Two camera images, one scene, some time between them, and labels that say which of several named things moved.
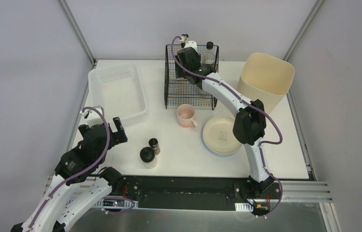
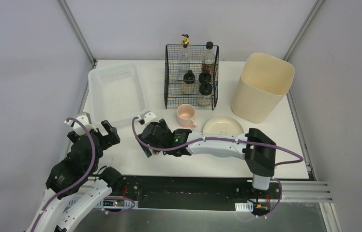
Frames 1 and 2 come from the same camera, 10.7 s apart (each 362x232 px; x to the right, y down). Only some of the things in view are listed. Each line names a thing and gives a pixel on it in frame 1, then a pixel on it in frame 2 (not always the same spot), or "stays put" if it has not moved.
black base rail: x=184 y=192 stays put
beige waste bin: x=263 y=77 stays put
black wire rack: x=179 y=92 stays put
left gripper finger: x=119 y=126 -> x=111 y=130
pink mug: x=185 y=113 stays put
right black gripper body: x=180 y=71 -> x=150 y=137
